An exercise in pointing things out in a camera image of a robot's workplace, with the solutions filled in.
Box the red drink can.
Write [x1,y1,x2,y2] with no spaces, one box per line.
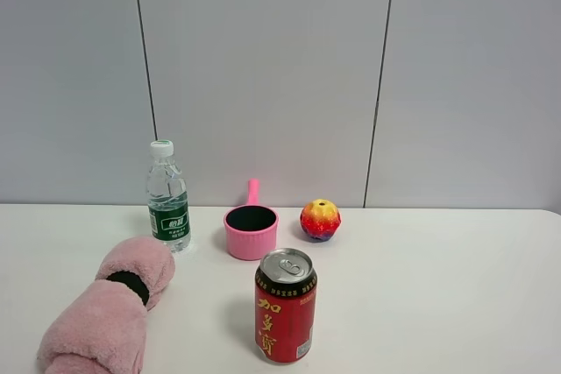
[255,248,317,363]

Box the rolled pink fluffy towel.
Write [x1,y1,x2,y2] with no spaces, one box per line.
[37,236,175,373]

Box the pink toy saucepan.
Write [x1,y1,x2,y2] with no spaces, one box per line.
[224,179,279,261]

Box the black elastic band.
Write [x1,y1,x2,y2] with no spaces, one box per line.
[106,271,150,307]

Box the rainbow textured ball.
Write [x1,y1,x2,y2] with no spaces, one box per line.
[300,199,341,242]

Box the clear water bottle green label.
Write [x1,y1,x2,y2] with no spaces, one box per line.
[146,140,191,253]

